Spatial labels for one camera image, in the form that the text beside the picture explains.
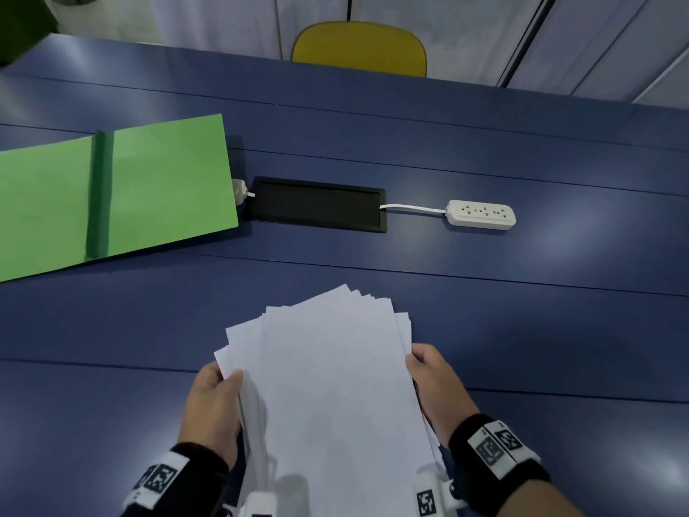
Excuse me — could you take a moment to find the person's left hand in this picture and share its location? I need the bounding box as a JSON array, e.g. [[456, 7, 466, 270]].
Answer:
[[177, 363, 245, 472]]

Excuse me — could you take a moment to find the person's right hand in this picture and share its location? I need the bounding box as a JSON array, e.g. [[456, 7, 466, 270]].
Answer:
[[404, 343, 482, 451]]

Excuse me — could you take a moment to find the pile of white papers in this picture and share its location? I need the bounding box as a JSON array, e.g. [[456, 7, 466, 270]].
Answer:
[[214, 284, 449, 517]]

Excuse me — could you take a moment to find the green folder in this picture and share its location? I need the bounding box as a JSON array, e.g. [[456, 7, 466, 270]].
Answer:
[[0, 113, 240, 285]]

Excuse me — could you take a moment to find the person's right forearm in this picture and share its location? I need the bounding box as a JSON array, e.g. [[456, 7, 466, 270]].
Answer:
[[497, 475, 589, 517]]

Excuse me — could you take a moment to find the white power strip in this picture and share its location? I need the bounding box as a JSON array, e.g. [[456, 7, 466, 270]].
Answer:
[[445, 198, 518, 232]]

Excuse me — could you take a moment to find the yellow chair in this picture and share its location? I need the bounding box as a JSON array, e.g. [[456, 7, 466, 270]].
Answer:
[[291, 21, 429, 79]]

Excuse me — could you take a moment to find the white curtain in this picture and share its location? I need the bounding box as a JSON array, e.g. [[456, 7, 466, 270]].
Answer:
[[145, 0, 689, 104]]

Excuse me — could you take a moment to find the white plant pot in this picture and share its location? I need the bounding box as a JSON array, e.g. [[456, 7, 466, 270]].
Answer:
[[51, 0, 118, 39]]

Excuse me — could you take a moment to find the green sofa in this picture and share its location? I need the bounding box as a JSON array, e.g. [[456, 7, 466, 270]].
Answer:
[[0, 0, 61, 68]]

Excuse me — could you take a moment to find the black left wrist strap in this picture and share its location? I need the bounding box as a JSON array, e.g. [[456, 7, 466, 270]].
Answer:
[[119, 442, 232, 517]]

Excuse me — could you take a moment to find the black wrist strap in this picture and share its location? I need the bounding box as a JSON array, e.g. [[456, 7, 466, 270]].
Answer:
[[448, 413, 552, 505], [119, 442, 232, 517]]

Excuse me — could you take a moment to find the black right wrist strap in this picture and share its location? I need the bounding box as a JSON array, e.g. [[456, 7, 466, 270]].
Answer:
[[448, 413, 552, 505]]

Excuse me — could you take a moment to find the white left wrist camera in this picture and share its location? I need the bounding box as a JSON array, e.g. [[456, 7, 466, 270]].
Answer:
[[245, 490, 281, 517]]

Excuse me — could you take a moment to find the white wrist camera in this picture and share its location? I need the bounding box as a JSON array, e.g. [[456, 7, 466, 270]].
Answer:
[[245, 490, 281, 517], [413, 463, 467, 517]]

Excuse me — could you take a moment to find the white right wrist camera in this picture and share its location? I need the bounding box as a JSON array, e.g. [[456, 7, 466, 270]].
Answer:
[[413, 463, 467, 517]]

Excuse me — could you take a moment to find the white power strip cable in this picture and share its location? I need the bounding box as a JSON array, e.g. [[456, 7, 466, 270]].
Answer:
[[378, 203, 449, 215]]

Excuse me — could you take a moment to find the black table cable hatch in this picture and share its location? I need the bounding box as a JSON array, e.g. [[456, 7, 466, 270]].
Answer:
[[250, 175, 388, 235]]

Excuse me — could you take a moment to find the thick black partition post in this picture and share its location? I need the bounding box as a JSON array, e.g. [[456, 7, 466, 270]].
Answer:
[[495, 0, 561, 90]]

